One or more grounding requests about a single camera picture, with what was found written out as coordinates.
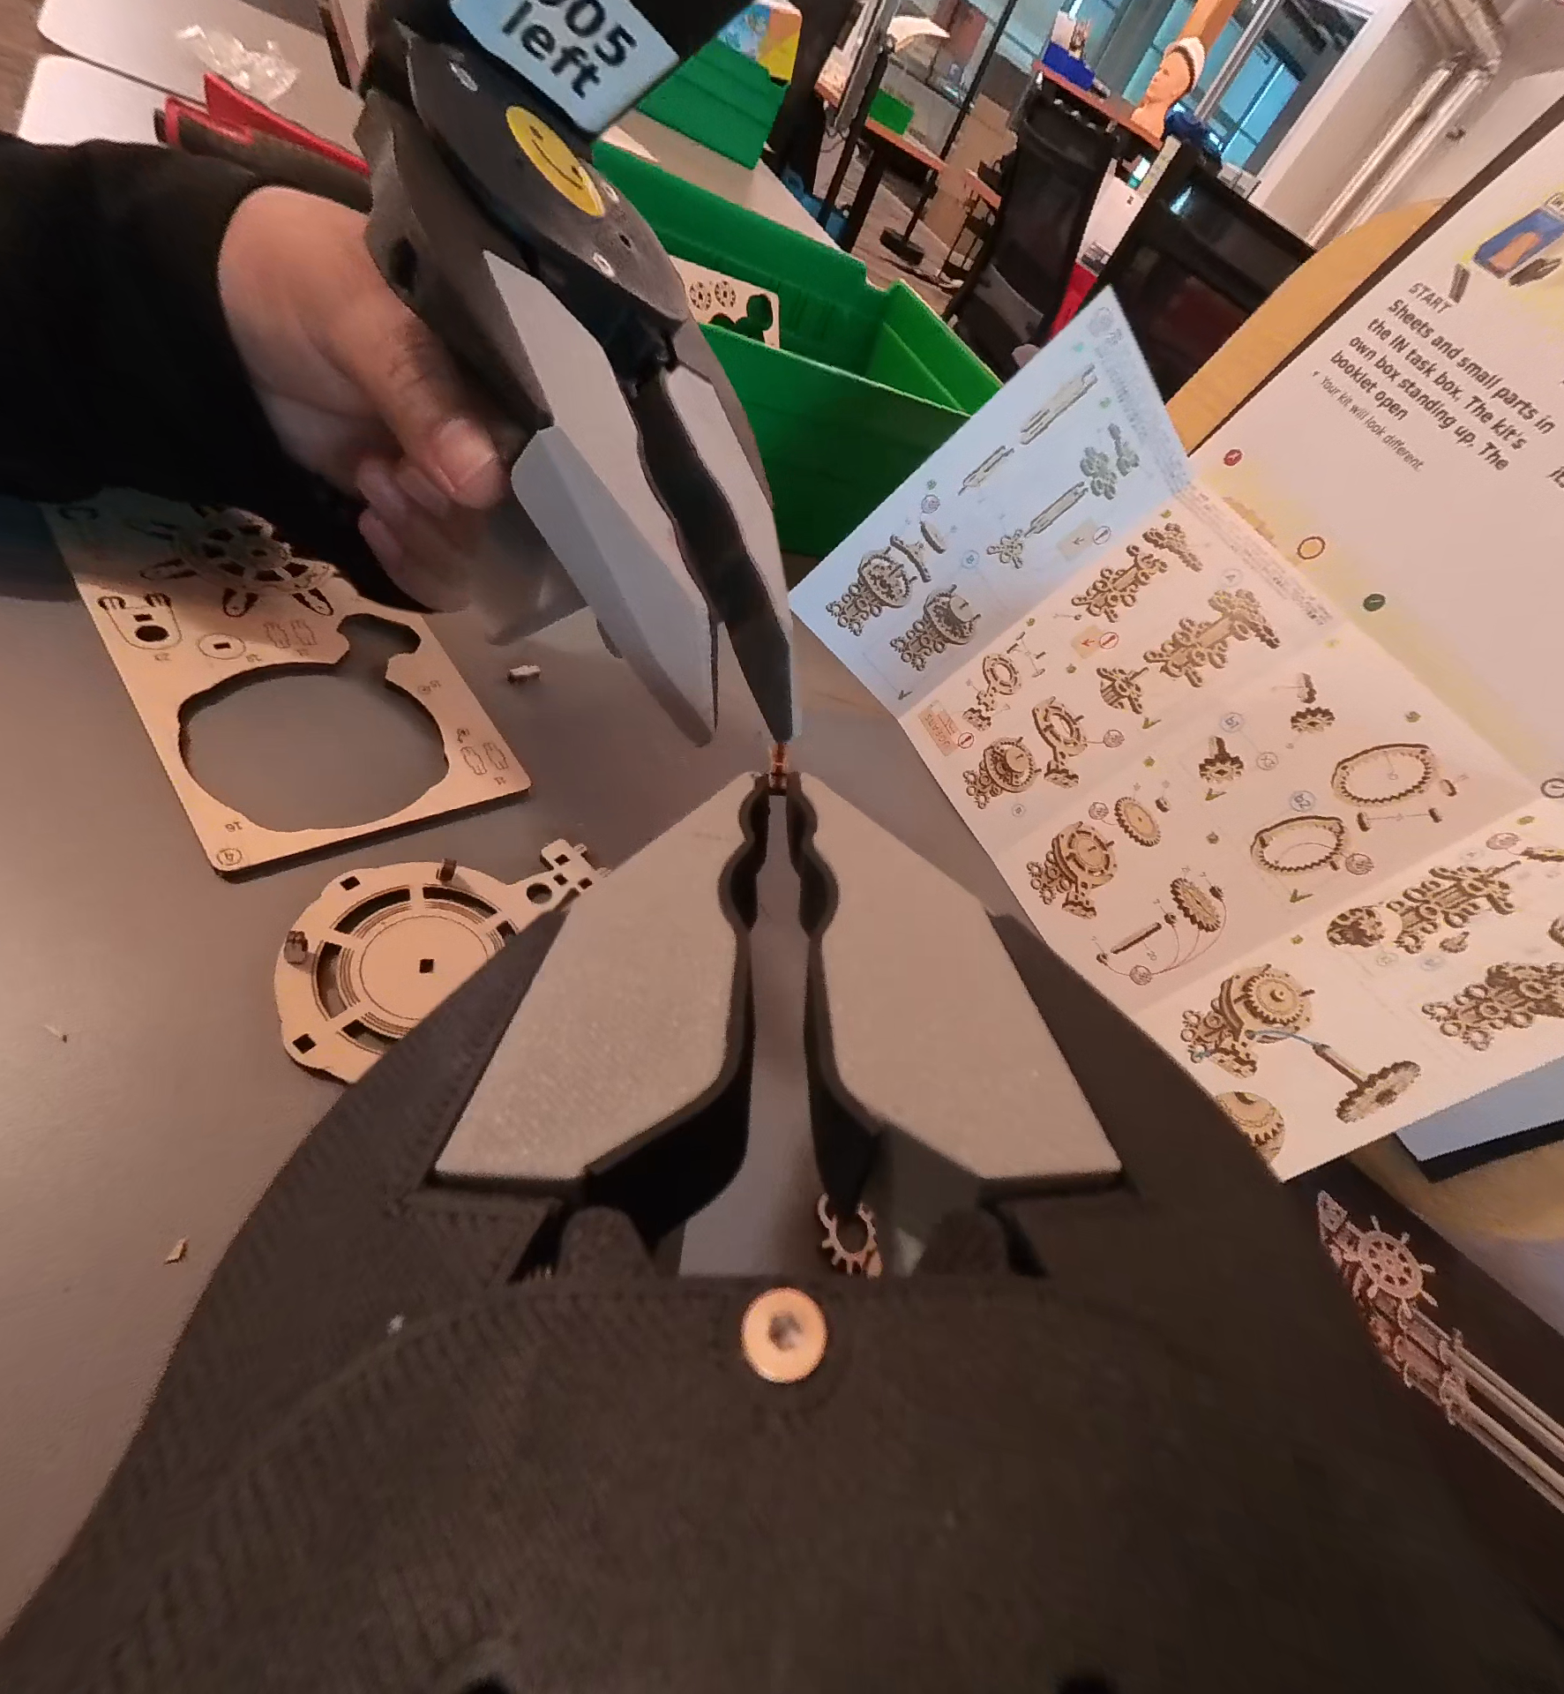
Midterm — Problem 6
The black model kit box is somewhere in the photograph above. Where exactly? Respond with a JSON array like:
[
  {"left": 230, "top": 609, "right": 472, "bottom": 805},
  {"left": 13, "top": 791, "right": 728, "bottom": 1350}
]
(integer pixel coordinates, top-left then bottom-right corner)
[{"left": 1298, "top": 1165, "right": 1564, "bottom": 1630}]

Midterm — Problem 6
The small green plastic bin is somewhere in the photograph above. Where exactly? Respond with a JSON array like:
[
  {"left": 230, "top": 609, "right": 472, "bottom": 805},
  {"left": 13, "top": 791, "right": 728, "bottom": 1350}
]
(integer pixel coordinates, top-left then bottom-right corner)
[{"left": 636, "top": 39, "right": 789, "bottom": 134}]

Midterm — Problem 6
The pale wooden parts sheet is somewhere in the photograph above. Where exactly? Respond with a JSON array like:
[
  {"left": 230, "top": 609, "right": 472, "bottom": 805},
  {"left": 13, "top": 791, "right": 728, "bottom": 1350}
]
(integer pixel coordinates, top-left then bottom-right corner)
[{"left": 676, "top": 258, "right": 784, "bottom": 349}]

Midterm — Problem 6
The large green plastic bin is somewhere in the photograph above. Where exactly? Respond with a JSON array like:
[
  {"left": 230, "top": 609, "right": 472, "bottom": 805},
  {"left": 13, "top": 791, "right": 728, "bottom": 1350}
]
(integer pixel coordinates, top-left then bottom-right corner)
[{"left": 590, "top": 138, "right": 1007, "bottom": 558}]

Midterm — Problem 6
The tan mannequin head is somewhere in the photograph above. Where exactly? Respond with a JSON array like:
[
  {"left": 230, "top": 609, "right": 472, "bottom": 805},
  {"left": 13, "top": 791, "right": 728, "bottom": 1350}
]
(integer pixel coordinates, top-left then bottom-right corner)
[{"left": 1132, "top": 0, "right": 1240, "bottom": 148}]

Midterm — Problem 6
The black chair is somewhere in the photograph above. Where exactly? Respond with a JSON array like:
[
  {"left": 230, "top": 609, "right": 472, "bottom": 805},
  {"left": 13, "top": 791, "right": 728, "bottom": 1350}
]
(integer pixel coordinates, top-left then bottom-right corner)
[{"left": 954, "top": 92, "right": 1121, "bottom": 379}]

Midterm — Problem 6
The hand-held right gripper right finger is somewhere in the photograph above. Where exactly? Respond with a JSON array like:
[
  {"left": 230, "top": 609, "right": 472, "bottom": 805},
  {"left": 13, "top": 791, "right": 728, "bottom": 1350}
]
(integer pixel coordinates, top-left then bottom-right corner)
[{"left": 782, "top": 771, "right": 1125, "bottom": 1226}]

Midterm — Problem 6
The punched-out wooden sheet frame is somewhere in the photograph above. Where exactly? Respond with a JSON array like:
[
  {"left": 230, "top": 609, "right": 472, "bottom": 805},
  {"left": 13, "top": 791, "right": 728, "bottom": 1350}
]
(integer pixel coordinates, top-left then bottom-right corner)
[{"left": 41, "top": 487, "right": 535, "bottom": 882}]

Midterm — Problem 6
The colourful box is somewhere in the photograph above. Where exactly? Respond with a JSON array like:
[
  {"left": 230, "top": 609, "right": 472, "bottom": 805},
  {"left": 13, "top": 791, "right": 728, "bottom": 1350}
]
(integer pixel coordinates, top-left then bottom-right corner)
[{"left": 726, "top": 0, "right": 804, "bottom": 85}]

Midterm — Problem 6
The white paper sheet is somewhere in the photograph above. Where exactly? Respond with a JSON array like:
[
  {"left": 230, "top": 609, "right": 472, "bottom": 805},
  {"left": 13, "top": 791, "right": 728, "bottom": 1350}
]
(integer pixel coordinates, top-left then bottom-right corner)
[{"left": 15, "top": 0, "right": 334, "bottom": 148}]

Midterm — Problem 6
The white instruction card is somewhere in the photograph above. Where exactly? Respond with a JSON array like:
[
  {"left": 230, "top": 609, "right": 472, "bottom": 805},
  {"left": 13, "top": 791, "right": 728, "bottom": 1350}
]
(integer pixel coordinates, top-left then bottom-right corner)
[{"left": 1185, "top": 58, "right": 1564, "bottom": 810}]

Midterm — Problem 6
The round wooden model assembly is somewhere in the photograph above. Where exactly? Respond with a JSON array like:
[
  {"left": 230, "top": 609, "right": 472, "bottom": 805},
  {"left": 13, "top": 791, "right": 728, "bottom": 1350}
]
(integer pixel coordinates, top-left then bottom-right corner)
[{"left": 272, "top": 836, "right": 611, "bottom": 1087}]

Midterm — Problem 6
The small wooden gear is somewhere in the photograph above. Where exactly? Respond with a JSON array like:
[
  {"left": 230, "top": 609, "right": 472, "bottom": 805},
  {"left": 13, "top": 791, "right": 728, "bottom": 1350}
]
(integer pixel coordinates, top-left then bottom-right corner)
[{"left": 814, "top": 1191, "right": 883, "bottom": 1279}]

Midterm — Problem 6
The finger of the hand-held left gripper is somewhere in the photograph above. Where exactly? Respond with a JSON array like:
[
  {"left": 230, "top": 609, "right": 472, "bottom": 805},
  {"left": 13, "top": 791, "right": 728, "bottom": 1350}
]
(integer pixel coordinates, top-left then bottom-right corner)
[
  {"left": 634, "top": 323, "right": 800, "bottom": 746},
  {"left": 481, "top": 249, "right": 724, "bottom": 750}
]

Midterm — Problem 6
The person's left hand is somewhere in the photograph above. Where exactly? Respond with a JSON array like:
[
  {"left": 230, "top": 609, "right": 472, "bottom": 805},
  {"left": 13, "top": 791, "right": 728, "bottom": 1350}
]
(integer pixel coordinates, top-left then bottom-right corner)
[{"left": 216, "top": 185, "right": 519, "bottom": 618}]

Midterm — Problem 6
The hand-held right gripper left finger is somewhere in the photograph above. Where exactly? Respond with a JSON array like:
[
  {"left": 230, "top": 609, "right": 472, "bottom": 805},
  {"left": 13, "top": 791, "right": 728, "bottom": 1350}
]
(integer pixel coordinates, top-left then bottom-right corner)
[{"left": 435, "top": 771, "right": 777, "bottom": 1260}]

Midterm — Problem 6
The folded instruction booklet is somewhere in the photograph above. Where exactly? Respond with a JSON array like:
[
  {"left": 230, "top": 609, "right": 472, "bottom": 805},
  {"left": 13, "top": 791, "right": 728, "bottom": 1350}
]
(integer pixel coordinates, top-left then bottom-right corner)
[{"left": 788, "top": 284, "right": 1564, "bottom": 1181}]

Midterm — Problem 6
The person's left forearm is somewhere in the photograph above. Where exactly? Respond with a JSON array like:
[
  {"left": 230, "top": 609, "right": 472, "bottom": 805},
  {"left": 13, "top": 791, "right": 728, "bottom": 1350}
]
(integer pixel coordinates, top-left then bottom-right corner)
[{"left": 0, "top": 111, "right": 373, "bottom": 505}]

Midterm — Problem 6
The red black hand tool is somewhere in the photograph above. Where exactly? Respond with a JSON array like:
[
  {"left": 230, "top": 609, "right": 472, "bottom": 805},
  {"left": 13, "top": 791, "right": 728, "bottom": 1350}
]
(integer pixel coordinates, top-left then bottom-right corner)
[{"left": 152, "top": 72, "right": 373, "bottom": 180}]

